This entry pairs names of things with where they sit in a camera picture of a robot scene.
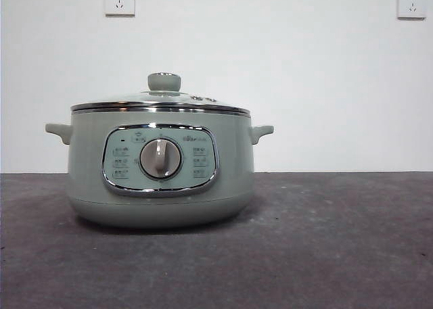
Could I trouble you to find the white wall socket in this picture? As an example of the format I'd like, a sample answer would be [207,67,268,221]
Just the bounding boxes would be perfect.
[104,0,135,18]
[396,0,427,20]

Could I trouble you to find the glass lid with gold knob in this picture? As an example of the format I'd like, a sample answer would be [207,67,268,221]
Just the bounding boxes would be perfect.
[70,71,252,116]

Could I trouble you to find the pale green electric pot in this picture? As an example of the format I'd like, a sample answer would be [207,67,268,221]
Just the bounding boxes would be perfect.
[45,101,275,229]

